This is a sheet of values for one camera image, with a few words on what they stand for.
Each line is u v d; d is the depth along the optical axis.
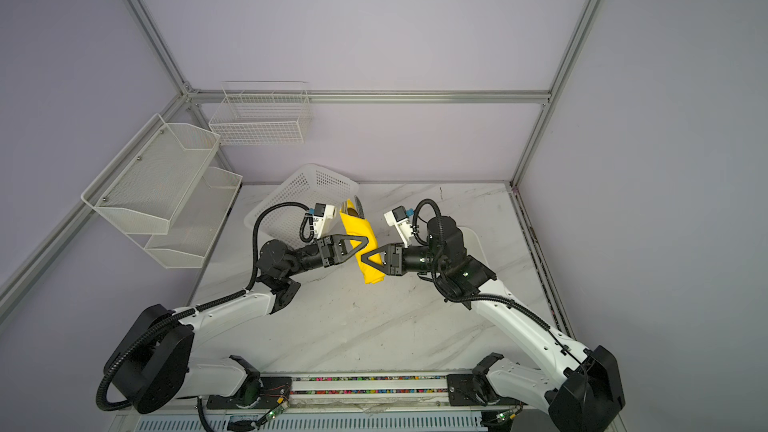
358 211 0.66
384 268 0.61
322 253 0.62
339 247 0.65
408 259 0.61
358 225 0.66
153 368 0.41
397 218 0.63
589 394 0.38
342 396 0.74
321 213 0.66
